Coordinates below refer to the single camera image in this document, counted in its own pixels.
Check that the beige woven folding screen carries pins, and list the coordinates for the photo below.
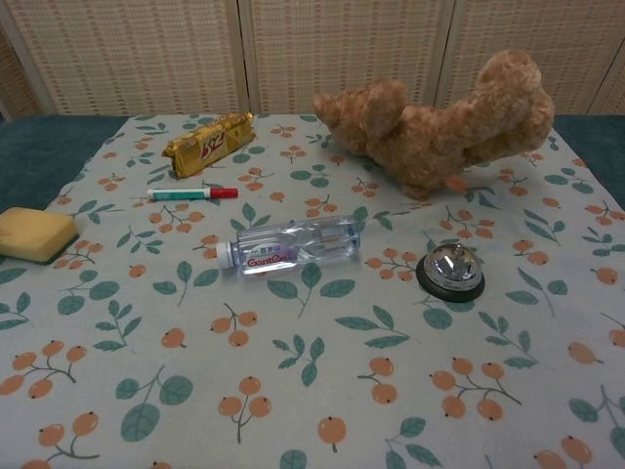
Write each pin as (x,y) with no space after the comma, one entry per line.
(312,54)

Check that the yellow sponge green scouring pad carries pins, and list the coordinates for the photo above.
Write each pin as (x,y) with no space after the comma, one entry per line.
(34,234)

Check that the gold biscuit packet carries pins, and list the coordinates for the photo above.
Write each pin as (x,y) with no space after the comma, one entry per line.
(210,144)

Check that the clear plastic water bottle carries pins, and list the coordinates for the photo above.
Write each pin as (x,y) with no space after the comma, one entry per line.
(293,252)

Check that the floral fruit print tablecloth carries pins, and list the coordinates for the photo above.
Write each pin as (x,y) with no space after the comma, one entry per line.
(312,352)

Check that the white marker pen red cap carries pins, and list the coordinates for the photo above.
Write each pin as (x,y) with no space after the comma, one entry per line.
(193,194)

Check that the silver call bell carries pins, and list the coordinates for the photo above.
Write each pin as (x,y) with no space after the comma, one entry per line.
(450,270)

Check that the brown plush toy dog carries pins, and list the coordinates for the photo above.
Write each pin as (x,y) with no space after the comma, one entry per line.
(429,132)

